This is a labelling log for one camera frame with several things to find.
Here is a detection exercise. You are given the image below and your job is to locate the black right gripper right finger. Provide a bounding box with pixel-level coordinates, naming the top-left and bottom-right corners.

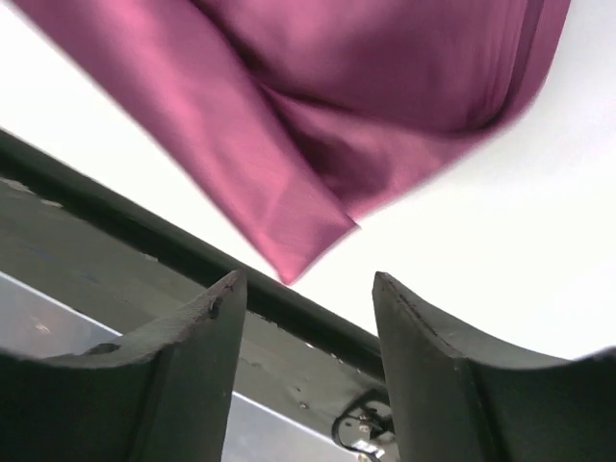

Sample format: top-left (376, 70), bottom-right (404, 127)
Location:
top-left (372, 272), bottom-right (615, 462)

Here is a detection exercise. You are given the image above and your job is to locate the purple satin napkin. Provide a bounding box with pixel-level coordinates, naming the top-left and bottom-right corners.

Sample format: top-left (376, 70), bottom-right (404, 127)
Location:
top-left (17, 1), bottom-right (570, 284)

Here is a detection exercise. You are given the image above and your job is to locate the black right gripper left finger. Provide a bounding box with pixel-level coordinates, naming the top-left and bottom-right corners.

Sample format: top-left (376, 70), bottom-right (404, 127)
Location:
top-left (1, 271), bottom-right (247, 461)

